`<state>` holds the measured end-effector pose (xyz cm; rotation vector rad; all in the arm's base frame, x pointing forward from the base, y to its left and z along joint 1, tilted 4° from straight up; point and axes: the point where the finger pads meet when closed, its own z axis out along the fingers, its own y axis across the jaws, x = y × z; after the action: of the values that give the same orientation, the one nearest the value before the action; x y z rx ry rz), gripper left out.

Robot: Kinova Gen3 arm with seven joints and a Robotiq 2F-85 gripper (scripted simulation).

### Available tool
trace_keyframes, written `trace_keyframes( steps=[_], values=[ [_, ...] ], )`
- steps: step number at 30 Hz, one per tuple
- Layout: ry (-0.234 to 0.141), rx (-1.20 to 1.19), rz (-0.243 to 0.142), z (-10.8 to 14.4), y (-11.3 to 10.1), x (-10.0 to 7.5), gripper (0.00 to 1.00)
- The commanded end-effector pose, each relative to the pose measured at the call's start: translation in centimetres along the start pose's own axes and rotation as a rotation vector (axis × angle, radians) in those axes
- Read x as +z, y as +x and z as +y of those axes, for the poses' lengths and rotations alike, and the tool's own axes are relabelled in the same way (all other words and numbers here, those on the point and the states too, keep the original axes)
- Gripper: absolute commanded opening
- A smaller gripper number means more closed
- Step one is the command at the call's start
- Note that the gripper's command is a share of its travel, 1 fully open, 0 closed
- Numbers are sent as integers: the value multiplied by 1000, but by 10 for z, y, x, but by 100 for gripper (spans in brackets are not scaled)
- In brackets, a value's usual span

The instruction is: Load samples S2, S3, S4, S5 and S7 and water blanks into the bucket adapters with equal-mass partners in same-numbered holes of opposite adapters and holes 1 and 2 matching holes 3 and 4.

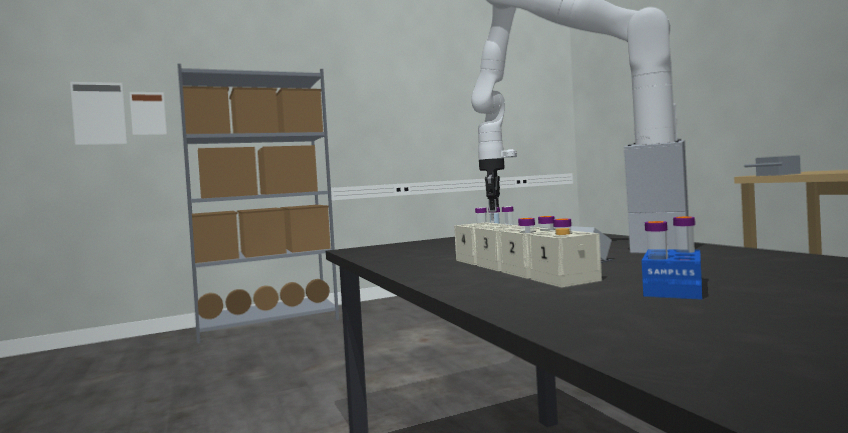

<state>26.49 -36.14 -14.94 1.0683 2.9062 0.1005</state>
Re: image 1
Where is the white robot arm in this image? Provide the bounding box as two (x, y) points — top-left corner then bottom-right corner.
(471, 0), (678, 160)

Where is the white bucket adapter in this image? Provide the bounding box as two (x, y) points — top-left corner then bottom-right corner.
(529, 231), (602, 288)
(475, 225), (520, 271)
(499, 227), (555, 279)
(454, 222), (506, 265)

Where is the blue tube rack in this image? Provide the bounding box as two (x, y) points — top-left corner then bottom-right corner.
(642, 250), (702, 299)

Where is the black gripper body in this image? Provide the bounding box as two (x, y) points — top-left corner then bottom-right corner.
(479, 158), (505, 187)

